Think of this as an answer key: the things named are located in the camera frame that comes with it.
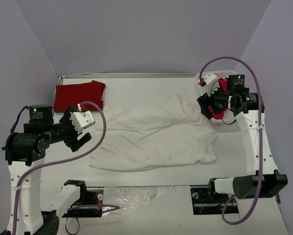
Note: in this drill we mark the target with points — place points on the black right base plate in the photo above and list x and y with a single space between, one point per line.
205 203

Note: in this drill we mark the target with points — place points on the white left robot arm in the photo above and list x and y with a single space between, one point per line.
25 154

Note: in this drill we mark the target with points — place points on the pink t shirt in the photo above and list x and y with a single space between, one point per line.
217 95

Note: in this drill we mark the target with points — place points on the white plastic basket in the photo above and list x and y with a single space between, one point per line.
220 74

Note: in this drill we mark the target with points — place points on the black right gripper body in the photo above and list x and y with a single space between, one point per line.
208 104

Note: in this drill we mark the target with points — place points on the white t shirt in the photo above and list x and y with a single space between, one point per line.
148 137

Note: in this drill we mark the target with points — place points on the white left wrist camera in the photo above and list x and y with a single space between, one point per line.
82 120

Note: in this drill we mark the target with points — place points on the folded red t shirt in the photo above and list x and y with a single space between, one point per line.
73 94

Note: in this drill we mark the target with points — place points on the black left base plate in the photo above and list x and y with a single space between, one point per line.
94 196

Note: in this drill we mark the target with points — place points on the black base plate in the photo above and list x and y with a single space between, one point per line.
94 196
205 203

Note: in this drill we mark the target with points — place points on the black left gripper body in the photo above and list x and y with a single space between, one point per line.
69 132

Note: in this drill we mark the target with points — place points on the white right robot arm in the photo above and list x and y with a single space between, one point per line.
230 94

